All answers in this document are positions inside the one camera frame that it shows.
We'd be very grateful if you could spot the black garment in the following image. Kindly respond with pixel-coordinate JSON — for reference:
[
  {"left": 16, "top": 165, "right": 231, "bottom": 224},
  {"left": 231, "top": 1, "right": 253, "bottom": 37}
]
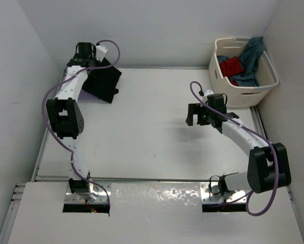
[{"left": 82, "top": 66, "right": 122, "bottom": 104}]

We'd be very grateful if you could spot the red garment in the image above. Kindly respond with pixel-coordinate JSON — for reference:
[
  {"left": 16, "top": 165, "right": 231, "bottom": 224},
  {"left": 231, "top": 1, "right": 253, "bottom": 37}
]
[{"left": 219, "top": 56, "right": 244, "bottom": 86}]

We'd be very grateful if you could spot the purple t shirt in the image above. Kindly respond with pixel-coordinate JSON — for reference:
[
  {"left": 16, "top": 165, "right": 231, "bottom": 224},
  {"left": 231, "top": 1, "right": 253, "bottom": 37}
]
[{"left": 78, "top": 91, "right": 99, "bottom": 102}]

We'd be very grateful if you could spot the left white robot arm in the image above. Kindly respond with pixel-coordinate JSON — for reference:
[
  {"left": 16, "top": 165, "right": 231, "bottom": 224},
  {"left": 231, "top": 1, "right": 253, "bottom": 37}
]
[{"left": 46, "top": 42, "right": 108, "bottom": 195}]

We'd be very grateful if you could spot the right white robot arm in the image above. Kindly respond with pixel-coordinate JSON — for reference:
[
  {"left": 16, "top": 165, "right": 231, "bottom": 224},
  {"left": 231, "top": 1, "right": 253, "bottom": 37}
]
[{"left": 186, "top": 90, "right": 292, "bottom": 195}]

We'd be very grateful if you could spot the beige laundry basket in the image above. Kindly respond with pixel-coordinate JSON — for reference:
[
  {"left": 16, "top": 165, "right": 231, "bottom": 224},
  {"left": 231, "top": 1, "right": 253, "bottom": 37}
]
[{"left": 209, "top": 37, "right": 279, "bottom": 108}]

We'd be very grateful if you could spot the teal shirt in basket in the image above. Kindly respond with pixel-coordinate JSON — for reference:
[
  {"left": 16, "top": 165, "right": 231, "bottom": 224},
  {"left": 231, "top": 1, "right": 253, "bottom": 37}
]
[{"left": 217, "top": 37, "right": 266, "bottom": 87}]

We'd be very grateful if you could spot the white front cover board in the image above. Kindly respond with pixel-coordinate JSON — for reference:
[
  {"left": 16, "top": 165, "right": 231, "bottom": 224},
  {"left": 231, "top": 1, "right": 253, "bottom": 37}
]
[{"left": 8, "top": 182, "right": 303, "bottom": 243}]

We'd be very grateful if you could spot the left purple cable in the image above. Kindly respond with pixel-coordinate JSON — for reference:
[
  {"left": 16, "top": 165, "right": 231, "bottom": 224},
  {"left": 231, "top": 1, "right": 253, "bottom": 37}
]
[{"left": 41, "top": 39, "right": 121, "bottom": 206}]

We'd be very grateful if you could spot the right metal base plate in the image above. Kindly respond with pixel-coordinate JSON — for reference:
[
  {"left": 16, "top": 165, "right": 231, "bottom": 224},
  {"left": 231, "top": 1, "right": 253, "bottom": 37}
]
[{"left": 200, "top": 181, "right": 247, "bottom": 204}]

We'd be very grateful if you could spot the metal base plate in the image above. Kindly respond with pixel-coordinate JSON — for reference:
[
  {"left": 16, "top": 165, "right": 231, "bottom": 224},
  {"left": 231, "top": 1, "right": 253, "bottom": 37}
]
[
  {"left": 64, "top": 179, "right": 111, "bottom": 205},
  {"left": 200, "top": 181, "right": 247, "bottom": 204}
]

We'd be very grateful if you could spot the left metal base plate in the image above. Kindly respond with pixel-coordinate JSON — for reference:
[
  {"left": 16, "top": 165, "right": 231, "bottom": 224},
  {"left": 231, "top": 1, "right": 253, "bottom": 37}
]
[{"left": 64, "top": 179, "right": 111, "bottom": 205}]

